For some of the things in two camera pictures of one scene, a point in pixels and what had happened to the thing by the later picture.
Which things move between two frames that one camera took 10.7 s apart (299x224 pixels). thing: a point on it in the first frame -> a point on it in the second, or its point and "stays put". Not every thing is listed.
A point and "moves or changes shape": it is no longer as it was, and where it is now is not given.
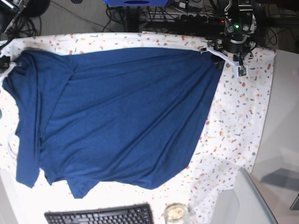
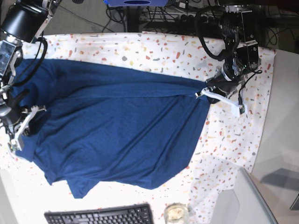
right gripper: [236, 48] -> [238, 108]
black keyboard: [138, 213] stays put
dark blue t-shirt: [129, 116] moves or changes shape
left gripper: [4, 63] -> [15, 143]
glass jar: [176, 213] stays put
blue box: [136, 3] stays put
